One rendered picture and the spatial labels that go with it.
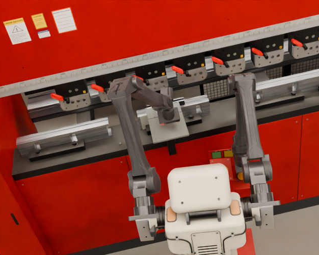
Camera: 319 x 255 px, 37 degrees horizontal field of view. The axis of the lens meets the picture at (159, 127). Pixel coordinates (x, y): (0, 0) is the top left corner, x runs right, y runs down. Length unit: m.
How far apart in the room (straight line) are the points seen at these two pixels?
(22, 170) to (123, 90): 1.07
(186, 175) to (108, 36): 0.87
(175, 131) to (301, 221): 1.21
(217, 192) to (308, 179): 1.49
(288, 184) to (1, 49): 1.83
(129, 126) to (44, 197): 1.11
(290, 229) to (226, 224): 1.53
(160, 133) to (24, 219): 0.90
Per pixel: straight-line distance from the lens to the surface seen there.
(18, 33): 2.22
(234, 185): 2.47
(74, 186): 2.67
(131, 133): 1.74
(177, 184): 1.63
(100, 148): 2.55
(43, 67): 2.30
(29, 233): 2.81
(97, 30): 2.21
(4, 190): 2.55
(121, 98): 1.71
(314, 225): 3.20
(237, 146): 2.17
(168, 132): 2.35
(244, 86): 1.85
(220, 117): 2.58
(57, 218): 2.88
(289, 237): 3.14
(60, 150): 2.58
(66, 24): 2.19
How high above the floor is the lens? 2.59
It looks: 42 degrees down
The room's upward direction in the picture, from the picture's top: 12 degrees counter-clockwise
